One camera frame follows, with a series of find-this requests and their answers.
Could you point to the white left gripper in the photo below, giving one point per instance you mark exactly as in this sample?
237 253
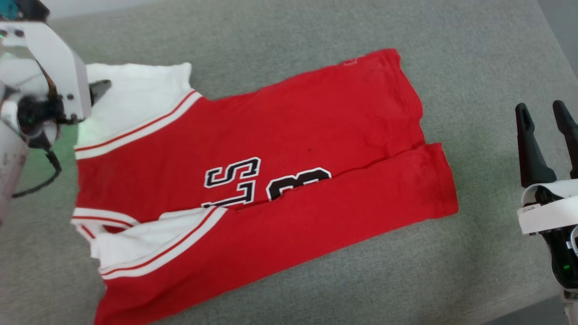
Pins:
58 67

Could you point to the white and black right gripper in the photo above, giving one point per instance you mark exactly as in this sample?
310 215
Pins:
553 212

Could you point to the red and white jersey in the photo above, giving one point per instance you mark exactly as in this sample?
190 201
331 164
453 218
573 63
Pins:
316 149

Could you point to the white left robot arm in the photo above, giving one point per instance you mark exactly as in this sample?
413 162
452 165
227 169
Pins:
11 158

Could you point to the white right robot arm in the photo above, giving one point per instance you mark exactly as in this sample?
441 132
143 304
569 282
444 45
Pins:
570 307

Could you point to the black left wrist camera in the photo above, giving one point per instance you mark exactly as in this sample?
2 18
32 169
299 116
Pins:
38 115

